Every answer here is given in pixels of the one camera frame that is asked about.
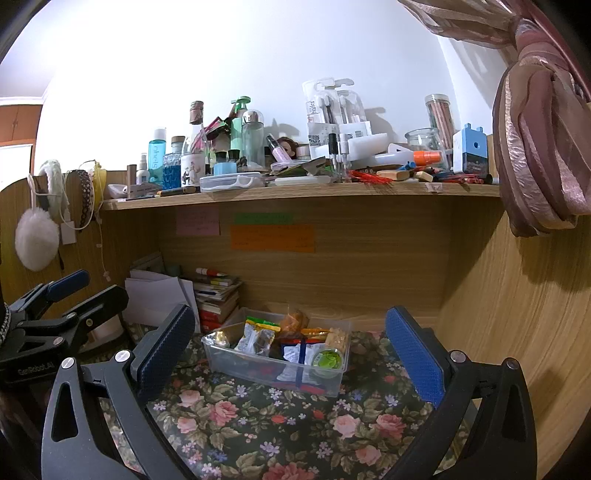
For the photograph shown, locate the white paper sheets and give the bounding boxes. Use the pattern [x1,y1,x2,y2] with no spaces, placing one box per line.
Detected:
[124,272,195,328]

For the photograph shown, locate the white fluffy headband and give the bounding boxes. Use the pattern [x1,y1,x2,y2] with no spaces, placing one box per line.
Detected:
[36,159,66,219]

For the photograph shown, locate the white fluffy pompom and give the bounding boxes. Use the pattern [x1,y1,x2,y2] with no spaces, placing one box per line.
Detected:
[14,207,61,271]

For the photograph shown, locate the silver dark snack packet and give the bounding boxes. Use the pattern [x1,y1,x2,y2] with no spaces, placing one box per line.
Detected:
[235,322,278,357]

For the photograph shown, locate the pink spray bottle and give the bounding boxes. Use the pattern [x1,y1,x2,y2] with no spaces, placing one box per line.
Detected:
[265,133,291,163]

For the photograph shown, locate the orange sticky note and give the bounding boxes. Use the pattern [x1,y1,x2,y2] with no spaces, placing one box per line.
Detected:
[230,224,317,254]

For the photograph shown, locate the white printed bottle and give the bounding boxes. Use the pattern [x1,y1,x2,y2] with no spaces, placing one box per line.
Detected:
[180,100,207,193]

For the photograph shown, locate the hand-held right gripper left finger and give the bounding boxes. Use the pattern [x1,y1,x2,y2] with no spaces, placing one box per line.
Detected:
[41,304,200,480]

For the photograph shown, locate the white packaged brush set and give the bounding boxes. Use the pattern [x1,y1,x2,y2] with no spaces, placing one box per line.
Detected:
[302,78,373,147]

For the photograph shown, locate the clear jar of pencils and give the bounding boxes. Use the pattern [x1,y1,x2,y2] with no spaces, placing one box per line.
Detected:
[424,93,456,153]

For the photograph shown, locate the blue pencil sharpener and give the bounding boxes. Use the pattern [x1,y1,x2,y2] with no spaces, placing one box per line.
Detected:
[452,123,489,176]

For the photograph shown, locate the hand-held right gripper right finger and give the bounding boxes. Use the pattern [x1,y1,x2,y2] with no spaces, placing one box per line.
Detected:
[384,305,539,480]

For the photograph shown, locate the wooden cabinet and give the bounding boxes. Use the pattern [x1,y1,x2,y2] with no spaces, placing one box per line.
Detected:
[0,96,48,146]

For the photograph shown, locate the empty glass jar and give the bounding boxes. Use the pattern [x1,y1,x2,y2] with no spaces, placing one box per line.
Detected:
[405,127,447,163]

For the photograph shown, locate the yellow headband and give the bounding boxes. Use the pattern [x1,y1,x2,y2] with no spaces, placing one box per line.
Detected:
[91,161,110,206]

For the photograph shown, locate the clear bottle silver cap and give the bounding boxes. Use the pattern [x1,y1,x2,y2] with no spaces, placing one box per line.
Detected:
[242,109,266,168]

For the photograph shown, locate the green pump bottle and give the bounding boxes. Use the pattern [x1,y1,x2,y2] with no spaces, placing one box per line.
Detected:
[230,95,253,161]

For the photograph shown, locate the bundle of red sticks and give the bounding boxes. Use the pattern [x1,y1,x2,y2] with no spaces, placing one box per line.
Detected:
[350,169,389,184]

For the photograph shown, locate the brown bread bun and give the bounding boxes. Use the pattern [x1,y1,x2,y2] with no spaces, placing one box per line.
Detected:
[277,308,310,334]

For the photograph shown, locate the white flat case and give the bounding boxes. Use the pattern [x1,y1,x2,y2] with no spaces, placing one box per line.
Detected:
[272,175,334,187]

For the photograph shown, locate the floral tablecloth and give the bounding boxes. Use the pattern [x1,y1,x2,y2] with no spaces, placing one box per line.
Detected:
[99,318,468,480]

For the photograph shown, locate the pink curtain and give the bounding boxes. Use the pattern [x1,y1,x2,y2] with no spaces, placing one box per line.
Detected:
[398,0,591,237]

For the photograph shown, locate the green jelly cup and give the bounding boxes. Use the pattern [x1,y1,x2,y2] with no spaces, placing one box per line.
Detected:
[308,348,345,371]

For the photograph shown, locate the blue white snack packet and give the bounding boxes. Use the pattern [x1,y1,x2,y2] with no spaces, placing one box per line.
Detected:
[279,340,321,386]

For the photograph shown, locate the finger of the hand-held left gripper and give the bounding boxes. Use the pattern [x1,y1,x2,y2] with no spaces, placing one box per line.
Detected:
[58,285,131,352]
[9,270,92,320]

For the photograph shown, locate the blue glass bottle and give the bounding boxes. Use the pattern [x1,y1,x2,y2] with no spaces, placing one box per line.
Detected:
[163,136,186,188]

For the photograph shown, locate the pink sticky note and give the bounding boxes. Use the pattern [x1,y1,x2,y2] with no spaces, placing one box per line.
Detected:
[175,206,221,237]

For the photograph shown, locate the small silver snack packet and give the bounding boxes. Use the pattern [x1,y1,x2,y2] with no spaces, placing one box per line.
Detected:
[203,329,232,350]

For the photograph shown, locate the stack of books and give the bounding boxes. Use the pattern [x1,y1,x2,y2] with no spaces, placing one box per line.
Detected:
[191,267,244,334]

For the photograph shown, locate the white hanging cord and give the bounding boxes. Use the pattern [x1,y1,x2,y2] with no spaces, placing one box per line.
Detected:
[98,220,112,283]

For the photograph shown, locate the beaded headband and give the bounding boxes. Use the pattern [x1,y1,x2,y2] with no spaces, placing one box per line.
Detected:
[75,169,94,228]

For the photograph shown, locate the clear lidded container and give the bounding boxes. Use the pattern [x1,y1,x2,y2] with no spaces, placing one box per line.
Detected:
[199,171,264,193]

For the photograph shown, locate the clear plastic box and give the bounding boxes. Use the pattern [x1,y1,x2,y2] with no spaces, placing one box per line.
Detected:
[201,313,352,398]

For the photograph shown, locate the white rectangular box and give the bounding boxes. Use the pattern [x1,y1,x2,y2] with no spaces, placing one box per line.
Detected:
[339,133,389,158]

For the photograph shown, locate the green sticky note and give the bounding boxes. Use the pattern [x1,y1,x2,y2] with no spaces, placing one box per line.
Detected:
[233,212,294,226]

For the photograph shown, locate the blue mouthwash bottle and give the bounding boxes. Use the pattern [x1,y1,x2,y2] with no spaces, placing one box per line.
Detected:
[148,128,167,184]

